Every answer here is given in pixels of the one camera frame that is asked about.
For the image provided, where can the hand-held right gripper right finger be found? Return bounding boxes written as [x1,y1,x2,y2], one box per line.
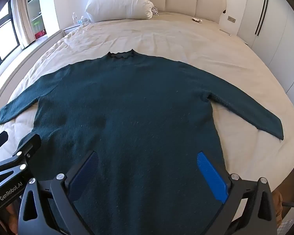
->
[197,151,278,235]

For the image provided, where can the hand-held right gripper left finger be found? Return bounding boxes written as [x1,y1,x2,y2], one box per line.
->
[18,150,100,235]

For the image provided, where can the dark teal sweater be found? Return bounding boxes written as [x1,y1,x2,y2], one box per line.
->
[0,49,284,235]

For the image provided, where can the black framed window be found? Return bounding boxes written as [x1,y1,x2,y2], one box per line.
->
[0,0,21,77]

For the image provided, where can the beige curtain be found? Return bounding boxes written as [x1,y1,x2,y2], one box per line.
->
[15,0,31,48]

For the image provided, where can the white nightstand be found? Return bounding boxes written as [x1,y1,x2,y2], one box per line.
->
[63,22,89,34]

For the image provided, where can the white open shelf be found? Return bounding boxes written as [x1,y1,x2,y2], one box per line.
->
[26,0,48,42]

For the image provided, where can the bed with cream sheet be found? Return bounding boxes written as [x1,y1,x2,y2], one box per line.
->
[0,12,294,235]

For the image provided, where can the white wardrobe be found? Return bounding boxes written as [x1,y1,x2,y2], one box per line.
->
[236,0,294,99]

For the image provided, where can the white pillow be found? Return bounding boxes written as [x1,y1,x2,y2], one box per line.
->
[85,0,154,22]

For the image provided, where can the black wardrobe handle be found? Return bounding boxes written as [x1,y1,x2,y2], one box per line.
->
[258,0,270,36]
[255,0,267,35]

